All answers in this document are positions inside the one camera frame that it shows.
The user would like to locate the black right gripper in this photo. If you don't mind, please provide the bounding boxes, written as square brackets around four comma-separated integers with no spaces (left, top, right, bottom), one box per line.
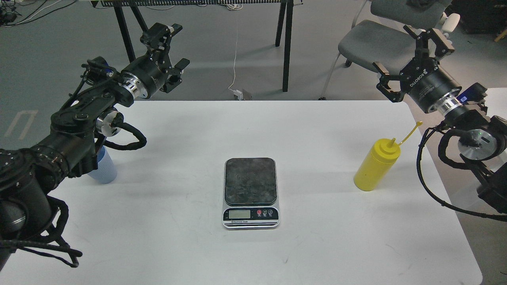
[372,25,462,116]

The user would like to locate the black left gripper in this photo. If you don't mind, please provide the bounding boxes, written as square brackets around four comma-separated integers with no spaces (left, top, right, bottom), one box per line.
[121,23,190,99]

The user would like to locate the yellow squeeze bottle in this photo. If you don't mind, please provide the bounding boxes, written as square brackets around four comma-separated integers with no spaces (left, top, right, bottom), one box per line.
[353,121,423,192]

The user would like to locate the light blue ribbed cup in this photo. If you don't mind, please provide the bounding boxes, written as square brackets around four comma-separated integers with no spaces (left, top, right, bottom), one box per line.
[87,146,117,184]

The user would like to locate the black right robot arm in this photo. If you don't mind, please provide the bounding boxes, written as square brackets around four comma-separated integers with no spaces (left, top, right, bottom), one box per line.
[373,25,506,222]

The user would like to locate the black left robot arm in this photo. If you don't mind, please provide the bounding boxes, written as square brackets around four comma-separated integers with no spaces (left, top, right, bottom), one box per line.
[0,23,190,268]

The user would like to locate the digital kitchen scale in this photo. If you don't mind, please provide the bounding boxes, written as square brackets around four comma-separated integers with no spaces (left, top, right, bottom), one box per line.
[222,158,280,230]

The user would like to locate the grey office chair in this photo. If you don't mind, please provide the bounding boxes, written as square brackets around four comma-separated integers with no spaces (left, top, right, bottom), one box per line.
[337,0,459,74]

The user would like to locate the white power adapter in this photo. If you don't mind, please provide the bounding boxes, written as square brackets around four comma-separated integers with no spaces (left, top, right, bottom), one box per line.
[232,89,252,101]

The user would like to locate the white side table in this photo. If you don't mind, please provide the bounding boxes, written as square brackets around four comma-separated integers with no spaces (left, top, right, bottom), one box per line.
[477,88,507,120]

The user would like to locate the black trestle table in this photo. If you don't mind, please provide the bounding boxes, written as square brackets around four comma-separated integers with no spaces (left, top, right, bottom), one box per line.
[90,0,303,92]

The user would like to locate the white charging cable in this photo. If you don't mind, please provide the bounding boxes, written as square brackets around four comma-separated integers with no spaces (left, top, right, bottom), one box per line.
[228,4,243,95]

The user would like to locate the black floor cables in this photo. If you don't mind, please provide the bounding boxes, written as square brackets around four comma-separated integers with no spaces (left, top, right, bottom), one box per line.
[0,0,78,27]

